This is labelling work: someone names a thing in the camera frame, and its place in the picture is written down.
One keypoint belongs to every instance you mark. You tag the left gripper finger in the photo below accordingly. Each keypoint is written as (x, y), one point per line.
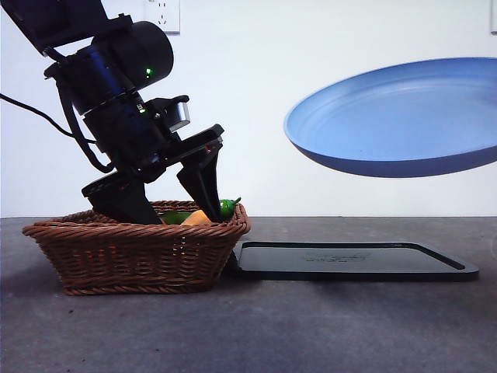
(204, 186)
(128, 206)

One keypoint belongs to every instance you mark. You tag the blue round plate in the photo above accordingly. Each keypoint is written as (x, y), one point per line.
(388, 124)

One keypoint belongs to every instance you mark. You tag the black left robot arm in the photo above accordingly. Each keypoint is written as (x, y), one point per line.
(116, 77)

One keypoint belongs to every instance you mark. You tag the brown wicker basket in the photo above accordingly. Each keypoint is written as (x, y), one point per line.
(132, 260)

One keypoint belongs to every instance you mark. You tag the green leafy vegetable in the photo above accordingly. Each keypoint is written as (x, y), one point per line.
(174, 217)

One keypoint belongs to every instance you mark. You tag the black flat tray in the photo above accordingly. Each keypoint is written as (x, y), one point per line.
(349, 264)

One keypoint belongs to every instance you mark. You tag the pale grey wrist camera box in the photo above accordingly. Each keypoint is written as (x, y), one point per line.
(181, 116)

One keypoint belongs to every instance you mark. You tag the white wall socket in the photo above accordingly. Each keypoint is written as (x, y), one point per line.
(172, 15)

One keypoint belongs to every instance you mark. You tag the white wall switch plate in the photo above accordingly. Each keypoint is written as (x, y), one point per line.
(494, 15)

